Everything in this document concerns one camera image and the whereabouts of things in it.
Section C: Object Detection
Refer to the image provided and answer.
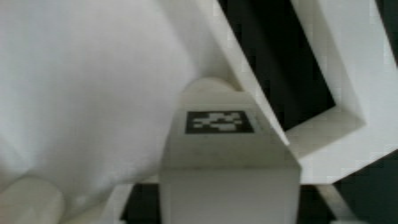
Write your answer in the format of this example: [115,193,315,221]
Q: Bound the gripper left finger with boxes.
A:
[122,183,163,224]

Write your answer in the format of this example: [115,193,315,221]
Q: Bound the white U-shaped obstacle fence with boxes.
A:
[287,0,398,184]

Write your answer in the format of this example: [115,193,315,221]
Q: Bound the white square tabletop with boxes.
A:
[0,0,232,224]

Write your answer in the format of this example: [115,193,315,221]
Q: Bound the white table leg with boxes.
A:
[161,78,301,224]

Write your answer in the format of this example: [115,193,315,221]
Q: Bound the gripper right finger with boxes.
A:
[298,185,356,224]

